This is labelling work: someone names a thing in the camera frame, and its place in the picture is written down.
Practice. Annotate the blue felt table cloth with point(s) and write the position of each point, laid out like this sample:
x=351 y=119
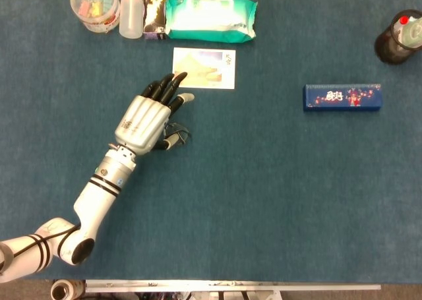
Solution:
x=247 y=181

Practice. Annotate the aluminium rail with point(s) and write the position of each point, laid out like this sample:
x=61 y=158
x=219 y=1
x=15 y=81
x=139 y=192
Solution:
x=230 y=285

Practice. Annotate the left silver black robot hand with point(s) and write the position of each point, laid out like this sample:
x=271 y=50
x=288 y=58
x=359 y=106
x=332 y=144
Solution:
x=141 y=122

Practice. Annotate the eyeglasses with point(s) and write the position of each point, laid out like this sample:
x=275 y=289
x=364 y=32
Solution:
x=182 y=132

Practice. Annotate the black mesh pen holder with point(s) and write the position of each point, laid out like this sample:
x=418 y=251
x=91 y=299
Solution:
x=385 y=46

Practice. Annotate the brown tape roll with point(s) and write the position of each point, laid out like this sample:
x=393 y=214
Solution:
x=62 y=290

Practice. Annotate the long dark blue printed box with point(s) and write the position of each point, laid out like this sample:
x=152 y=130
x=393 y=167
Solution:
x=343 y=97

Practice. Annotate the postcard with building picture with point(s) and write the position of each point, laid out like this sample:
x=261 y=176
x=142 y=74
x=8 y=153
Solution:
x=211 y=67

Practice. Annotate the black box with gold text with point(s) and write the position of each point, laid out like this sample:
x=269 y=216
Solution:
x=154 y=16

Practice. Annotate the red capped marker pen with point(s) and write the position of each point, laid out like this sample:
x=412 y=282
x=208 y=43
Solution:
x=404 y=20

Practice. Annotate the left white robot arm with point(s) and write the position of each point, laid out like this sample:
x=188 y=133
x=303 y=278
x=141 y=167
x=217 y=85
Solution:
x=92 y=201

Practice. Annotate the green wet wipes pack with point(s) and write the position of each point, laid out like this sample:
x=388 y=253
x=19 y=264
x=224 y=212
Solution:
x=211 y=19

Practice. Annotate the white plastic squeeze bottle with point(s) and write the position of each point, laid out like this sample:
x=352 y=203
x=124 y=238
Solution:
x=131 y=16

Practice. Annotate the clear jar of coloured clips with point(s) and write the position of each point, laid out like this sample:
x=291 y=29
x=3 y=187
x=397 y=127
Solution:
x=95 y=6

